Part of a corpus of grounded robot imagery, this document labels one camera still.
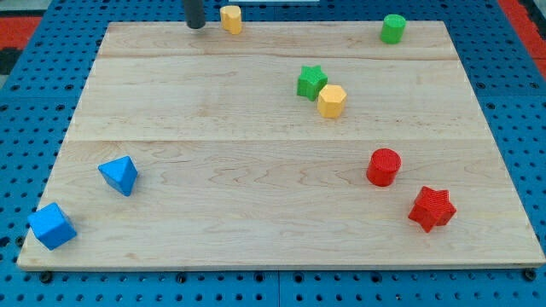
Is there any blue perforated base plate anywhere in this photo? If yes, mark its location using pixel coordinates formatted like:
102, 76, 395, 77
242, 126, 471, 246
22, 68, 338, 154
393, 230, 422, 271
1, 0, 545, 306

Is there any green star block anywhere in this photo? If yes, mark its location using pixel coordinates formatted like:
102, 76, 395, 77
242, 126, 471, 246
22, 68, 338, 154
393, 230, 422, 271
296, 65, 328, 101

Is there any blue triangle block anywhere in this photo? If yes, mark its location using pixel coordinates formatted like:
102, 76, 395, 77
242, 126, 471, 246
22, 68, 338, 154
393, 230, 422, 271
97, 156, 138, 196

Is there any yellow heart block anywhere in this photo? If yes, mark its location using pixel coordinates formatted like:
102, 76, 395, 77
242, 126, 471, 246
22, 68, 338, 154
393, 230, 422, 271
219, 5, 242, 35

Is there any wooden board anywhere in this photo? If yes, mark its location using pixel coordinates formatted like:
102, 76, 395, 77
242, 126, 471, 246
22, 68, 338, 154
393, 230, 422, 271
17, 21, 545, 271

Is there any red star block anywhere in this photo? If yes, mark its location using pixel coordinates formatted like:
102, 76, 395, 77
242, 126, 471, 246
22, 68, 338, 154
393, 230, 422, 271
408, 186, 457, 233

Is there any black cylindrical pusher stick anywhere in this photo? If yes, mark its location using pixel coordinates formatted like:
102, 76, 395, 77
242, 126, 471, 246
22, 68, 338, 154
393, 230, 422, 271
182, 0, 206, 29

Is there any red cylinder block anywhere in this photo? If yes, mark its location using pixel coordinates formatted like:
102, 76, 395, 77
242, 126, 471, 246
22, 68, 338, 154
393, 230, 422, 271
366, 148, 402, 187

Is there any green cylinder block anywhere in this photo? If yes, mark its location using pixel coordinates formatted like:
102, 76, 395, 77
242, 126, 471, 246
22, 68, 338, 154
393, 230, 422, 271
380, 14, 406, 44

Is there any blue cube block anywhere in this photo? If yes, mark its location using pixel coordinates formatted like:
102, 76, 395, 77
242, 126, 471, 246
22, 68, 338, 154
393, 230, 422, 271
27, 202, 77, 251

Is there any yellow hexagon block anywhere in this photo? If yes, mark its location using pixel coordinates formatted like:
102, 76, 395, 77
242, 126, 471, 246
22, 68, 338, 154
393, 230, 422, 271
317, 84, 347, 119

